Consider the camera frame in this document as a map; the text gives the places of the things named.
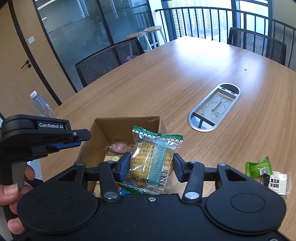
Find light green snack packet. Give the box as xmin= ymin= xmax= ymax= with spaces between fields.
xmin=245 ymin=156 xmax=273 ymax=179

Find silver table cable port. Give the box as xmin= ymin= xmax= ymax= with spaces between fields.
xmin=187 ymin=83 xmax=241 ymax=133

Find wooden door with handle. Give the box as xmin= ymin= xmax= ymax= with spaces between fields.
xmin=0 ymin=0 xmax=70 ymax=117

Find far black mesh chair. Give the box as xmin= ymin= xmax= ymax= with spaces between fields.
xmin=227 ymin=27 xmax=287 ymax=65

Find wooden stool far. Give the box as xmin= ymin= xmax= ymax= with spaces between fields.
xmin=144 ymin=26 xmax=167 ymax=48

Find dark green small packet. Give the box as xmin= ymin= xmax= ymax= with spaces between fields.
xmin=116 ymin=183 xmax=158 ymax=196

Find open cardboard box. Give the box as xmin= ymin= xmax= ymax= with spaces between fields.
xmin=74 ymin=115 xmax=168 ymax=197

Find black sesame cake pack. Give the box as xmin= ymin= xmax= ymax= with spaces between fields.
xmin=261 ymin=171 xmax=292 ymax=198

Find green cracker pack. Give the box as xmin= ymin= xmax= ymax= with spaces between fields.
xmin=123 ymin=126 xmax=183 ymax=194

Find black mesh chair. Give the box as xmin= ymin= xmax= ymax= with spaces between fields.
xmin=227 ymin=27 xmax=287 ymax=65
xmin=75 ymin=38 xmax=144 ymax=87

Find pink round pastry pack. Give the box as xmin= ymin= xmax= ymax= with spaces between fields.
xmin=104 ymin=142 xmax=132 ymax=154

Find person left hand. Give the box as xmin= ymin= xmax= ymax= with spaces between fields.
xmin=0 ymin=165 xmax=36 ymax=236

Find wooden stool near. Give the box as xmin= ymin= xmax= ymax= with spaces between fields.
xmin=126 ymin=31 xmax=152 ymax=52

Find wooden stool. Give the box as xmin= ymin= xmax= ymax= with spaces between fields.
xmin=126 ymin=31 xmax=152 ymax=52
xmin=144 ymin=26 xmax=167 ymax=48

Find black metal railing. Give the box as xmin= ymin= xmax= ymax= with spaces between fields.
xmin=156 ymin=6 xmax=295 ymax=70

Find clear plastic water bottle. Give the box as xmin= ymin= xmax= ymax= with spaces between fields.
xmin=30 ymin=91 xmax=58 ymax=118

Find left black mesh chair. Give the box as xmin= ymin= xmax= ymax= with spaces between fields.
xmin=75 ymin=38 xmax=144 ymax=87

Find long white blueberry cake pack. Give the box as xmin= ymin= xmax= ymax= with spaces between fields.
xmin=104 ymin=152 xmax=123 ymax=162

